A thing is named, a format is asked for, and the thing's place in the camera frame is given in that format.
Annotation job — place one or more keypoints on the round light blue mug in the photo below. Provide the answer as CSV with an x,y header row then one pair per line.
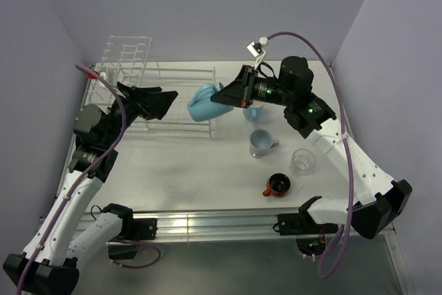
x,y
200,106

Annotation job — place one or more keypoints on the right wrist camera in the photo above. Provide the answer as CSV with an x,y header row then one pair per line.
x,y
257,48

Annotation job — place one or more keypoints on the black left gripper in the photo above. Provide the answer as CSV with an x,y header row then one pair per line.
x,y
157,103

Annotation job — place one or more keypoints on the faceted light blue mug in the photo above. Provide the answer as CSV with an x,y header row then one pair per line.
x,y
253,112

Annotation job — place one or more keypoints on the orange and black cup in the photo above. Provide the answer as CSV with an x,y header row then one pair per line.
x,y
277,185

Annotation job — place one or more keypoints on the grey footed mug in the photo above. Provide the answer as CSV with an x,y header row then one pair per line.
x,y
261,142

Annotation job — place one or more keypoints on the clear glass cup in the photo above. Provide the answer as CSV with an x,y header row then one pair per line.
x,y
302,163

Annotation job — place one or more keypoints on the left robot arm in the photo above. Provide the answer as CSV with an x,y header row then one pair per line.
x,y
52,260

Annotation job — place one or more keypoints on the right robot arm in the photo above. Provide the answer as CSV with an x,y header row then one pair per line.
x,y
377,197

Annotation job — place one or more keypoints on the aluminium mounting rail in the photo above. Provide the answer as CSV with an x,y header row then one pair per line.
x,y
200,226

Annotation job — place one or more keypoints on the white wire dish rack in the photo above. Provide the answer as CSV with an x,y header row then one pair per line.
x,y
134,60

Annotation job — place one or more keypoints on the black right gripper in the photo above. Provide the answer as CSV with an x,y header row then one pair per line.
x,y
237,93

